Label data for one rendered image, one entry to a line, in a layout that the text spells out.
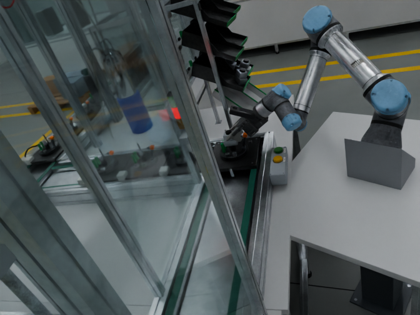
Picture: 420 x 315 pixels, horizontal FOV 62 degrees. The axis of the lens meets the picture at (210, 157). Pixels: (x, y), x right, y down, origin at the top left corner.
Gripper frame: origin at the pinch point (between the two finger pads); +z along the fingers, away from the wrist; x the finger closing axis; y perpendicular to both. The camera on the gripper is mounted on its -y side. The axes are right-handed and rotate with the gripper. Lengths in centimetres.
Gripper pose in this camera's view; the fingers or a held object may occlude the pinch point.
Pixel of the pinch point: (227, 134)
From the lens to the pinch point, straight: 166.9
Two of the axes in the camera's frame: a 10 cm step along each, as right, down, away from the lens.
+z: -6.1, 5.4, 5.7
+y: 7.7, 5.9, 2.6
